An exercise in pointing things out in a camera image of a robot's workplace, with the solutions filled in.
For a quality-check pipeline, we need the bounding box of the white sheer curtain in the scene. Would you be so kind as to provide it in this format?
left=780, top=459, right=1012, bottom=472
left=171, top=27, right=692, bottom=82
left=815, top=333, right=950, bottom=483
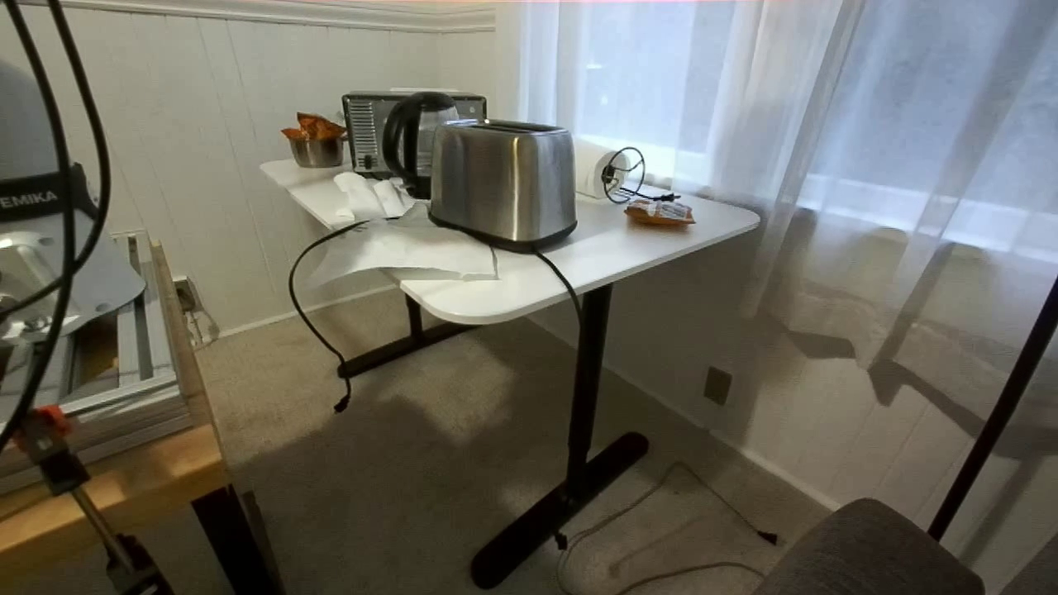
left=497, top=0, right=1056, bottom=442

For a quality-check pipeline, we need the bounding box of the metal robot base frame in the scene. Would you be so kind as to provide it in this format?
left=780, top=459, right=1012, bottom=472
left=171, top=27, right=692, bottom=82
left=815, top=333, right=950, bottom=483
left=0, top=231, right=193, bottom=496

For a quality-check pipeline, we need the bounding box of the black glass electric kettle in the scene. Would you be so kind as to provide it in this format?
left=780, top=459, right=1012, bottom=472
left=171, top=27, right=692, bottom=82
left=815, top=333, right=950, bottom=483
left=384, top=91, right=456, bottom=199

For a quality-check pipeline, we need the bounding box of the orange black clamp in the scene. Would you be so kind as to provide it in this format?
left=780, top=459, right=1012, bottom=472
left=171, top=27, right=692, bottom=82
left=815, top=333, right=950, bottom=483
left=13, top=409, right=171, bottom=595

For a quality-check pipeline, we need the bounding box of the black power cord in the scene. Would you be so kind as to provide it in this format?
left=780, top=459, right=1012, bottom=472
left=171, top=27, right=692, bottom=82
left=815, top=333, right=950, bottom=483
left=284, top=217, right=586, bottom=417

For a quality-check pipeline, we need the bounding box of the orange snack packet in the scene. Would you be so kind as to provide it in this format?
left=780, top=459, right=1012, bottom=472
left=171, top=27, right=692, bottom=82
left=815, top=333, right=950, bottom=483
left=626, top=200, right=693, bottom=227

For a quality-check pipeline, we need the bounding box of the silver two-slot toaster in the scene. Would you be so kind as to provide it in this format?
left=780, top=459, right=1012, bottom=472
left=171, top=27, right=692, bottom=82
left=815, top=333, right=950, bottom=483
left=431, top=123, right=580, bottom=250

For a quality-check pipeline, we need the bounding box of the white paper sheet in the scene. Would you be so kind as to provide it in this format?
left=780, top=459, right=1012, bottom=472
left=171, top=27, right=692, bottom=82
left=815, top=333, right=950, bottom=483
left=310, top=222, right=497, bottom=283

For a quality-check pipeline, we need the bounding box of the white paper towel roll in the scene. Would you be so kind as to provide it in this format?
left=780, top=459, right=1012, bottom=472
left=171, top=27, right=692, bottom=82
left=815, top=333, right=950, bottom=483
left=572, top=134, right=645, bottom=206

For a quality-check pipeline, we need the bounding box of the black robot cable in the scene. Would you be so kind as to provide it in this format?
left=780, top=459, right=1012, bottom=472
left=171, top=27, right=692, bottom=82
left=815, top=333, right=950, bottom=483
left=0, top=0, right=117, bottom=455

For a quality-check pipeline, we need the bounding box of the metal bowl with food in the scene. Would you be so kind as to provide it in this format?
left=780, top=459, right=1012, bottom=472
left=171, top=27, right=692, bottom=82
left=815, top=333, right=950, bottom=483
left=284, top=111, right=343, bottom=168

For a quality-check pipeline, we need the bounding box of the black floor lamp pole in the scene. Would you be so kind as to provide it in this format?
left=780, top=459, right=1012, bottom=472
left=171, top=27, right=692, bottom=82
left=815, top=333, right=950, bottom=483
left=927, top=276, right=1058, bottom=542

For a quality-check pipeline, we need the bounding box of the wall power outlet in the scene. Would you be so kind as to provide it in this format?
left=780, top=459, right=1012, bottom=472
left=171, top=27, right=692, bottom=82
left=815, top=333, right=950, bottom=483
left=703, top=366, right=731, bottom=405

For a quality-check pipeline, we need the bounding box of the black table leg frame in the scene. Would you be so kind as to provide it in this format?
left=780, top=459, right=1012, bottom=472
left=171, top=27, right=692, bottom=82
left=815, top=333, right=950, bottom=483
left=342, top=288, right=649, bottom=589

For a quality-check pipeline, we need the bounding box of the crumpled white paper wrapper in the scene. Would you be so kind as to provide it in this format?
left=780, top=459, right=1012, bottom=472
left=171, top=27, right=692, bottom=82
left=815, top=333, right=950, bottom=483
left=295, top=172, right=413, bottom=227

